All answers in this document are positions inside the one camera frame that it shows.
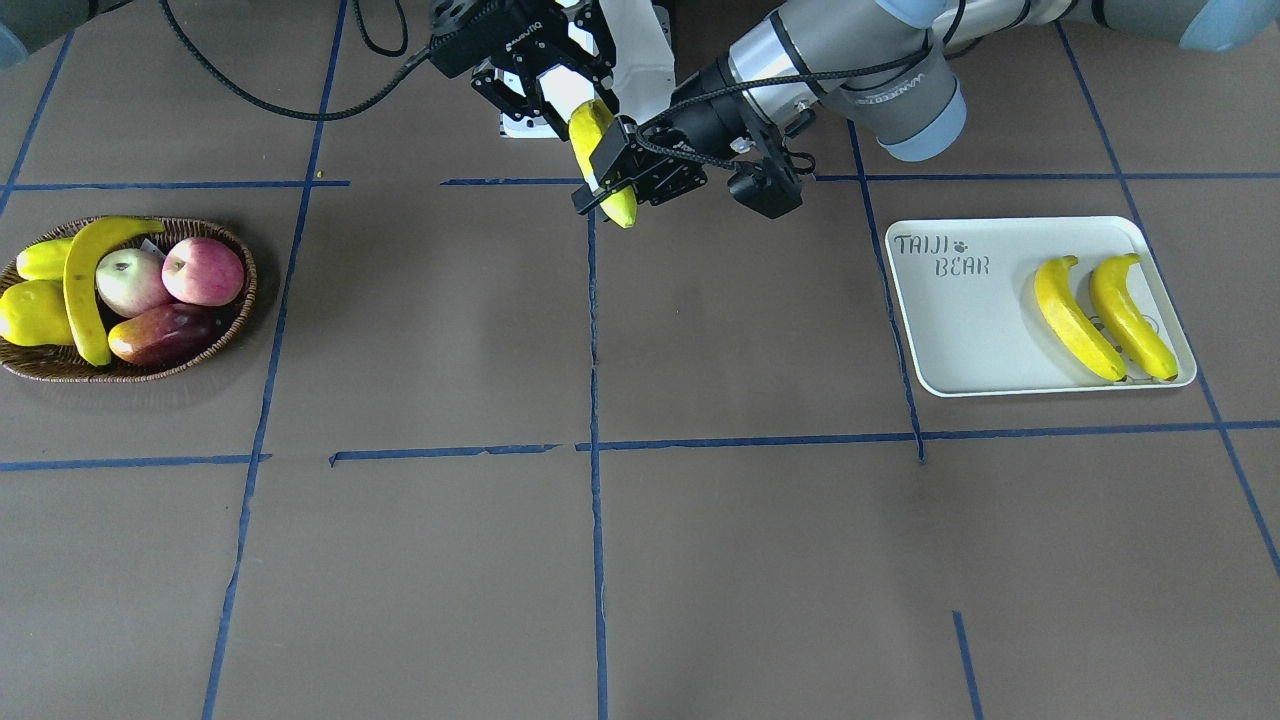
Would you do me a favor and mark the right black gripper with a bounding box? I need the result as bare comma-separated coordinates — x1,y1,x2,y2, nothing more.
428,1,617,138

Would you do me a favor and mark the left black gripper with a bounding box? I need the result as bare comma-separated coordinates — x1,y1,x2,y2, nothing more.
572,60,803,219

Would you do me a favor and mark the yellow banana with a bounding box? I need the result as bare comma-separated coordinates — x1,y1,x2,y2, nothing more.
1089,252,1180,382
568,97,639,229
63,217,165,366
1033,255,1128,382

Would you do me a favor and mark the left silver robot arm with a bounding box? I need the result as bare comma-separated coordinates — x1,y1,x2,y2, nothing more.
573,1,1277,219

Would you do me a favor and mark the brown wicker basket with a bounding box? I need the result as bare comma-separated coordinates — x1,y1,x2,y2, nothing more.
3,217,259,383

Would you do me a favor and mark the white rectangular tray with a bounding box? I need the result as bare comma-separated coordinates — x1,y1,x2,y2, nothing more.
884,217,1198,397

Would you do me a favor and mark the pink red apple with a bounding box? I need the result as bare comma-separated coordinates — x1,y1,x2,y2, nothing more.
161,237,244,307

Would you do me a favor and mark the red yellow mango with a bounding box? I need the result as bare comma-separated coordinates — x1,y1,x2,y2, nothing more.
108,304,224,366

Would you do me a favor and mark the pale green apple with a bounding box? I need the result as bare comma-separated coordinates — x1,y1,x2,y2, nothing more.
95,249,175,319

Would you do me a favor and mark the yellow starfruit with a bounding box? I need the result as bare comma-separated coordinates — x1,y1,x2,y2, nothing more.
15,237,74,282

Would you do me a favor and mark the yellow lemon fruit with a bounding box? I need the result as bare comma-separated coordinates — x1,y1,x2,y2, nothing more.
1,281,74,347

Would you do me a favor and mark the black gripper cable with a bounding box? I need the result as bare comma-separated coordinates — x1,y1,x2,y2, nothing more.
157,0,471,123

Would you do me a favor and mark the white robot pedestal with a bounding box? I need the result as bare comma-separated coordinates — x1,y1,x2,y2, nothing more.
499,1,675,138

